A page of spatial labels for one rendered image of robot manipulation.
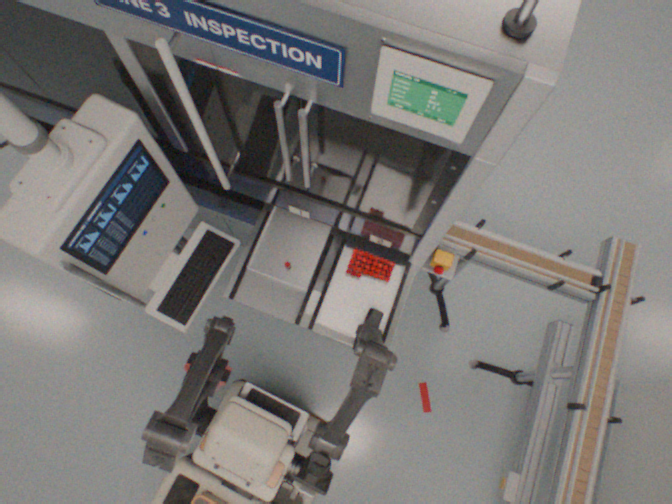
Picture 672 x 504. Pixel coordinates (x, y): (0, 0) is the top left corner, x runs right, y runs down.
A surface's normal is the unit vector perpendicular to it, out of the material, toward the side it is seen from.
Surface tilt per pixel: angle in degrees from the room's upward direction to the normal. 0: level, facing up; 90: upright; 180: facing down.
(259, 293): 0
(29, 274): 0
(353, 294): 0
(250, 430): 42
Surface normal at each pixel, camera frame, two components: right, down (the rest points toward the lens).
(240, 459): -0.31, 0.44
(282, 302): 0.03, -0.29
